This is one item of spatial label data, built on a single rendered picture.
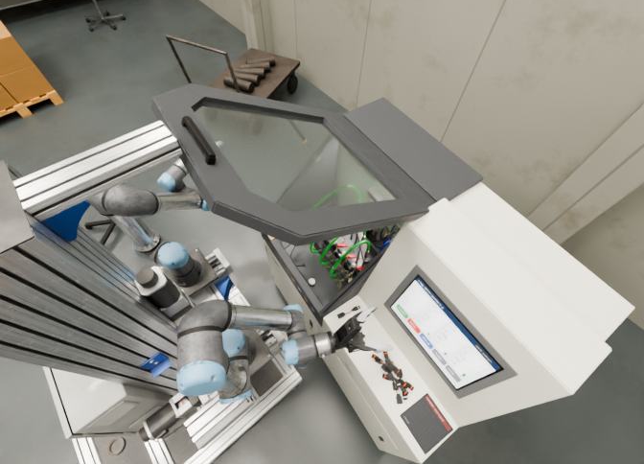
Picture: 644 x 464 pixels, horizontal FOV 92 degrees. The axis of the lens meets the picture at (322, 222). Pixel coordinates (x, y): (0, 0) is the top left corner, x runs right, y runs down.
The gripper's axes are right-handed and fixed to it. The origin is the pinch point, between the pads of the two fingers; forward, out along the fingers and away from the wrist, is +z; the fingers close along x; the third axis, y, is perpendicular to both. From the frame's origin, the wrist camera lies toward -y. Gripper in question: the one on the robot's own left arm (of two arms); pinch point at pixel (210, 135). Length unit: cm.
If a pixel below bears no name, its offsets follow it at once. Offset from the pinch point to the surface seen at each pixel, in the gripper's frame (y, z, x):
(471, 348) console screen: -10, -45, 141
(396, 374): 28, -56, 130
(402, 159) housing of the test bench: -17, 21, 91
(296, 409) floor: 133, -85, 104
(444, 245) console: -25, -20, 117
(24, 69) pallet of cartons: 145, 82, -327
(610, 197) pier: 14, 101, 226
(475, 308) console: -24, -36, 133
